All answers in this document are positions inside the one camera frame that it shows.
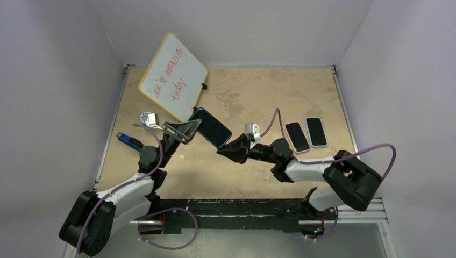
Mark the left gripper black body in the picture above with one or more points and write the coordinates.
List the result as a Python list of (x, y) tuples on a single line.
[(169, 144)]

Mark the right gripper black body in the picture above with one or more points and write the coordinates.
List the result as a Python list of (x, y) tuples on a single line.
[(258, 151)]

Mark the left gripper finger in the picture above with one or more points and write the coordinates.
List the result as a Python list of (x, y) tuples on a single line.
[(189, 129), (176, 128)]

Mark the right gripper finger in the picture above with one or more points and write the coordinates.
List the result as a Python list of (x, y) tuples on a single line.
[(239, 145), (237, 155)]

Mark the phone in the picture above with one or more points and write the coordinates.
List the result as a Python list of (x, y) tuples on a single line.
[(297, 138), (316, 132), (211, 128)]

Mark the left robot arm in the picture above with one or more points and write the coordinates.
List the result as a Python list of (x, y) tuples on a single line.
[(95, 216)]

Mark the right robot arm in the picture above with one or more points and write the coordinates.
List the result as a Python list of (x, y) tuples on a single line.
[(349, 181)]

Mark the phone in blue case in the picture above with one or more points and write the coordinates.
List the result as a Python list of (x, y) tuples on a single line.
[(316, 132)]

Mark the blue black stapler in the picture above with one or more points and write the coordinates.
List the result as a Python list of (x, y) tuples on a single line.
[(130, 141)]

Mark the small grey tape roll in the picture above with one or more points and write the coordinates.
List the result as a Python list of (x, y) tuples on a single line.
[(144, 117)]

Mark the white board yellow frame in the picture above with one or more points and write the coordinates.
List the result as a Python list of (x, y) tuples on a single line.
[(174, 79)]

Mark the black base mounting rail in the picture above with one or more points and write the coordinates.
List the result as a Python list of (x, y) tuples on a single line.
[(171, 216)]

